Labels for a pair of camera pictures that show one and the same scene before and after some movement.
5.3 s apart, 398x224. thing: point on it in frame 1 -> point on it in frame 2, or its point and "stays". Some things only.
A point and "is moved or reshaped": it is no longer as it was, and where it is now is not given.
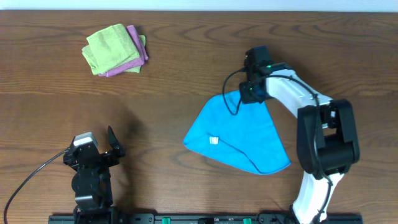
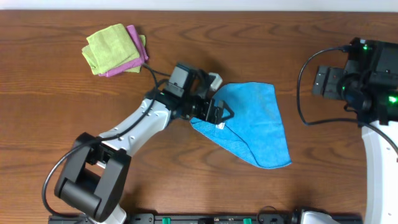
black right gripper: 247,97 -> 331,74
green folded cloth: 111,49 stays
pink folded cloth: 142,51 stays
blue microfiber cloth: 243,134 is moved or reshaped
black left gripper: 112,157 -> 217,111
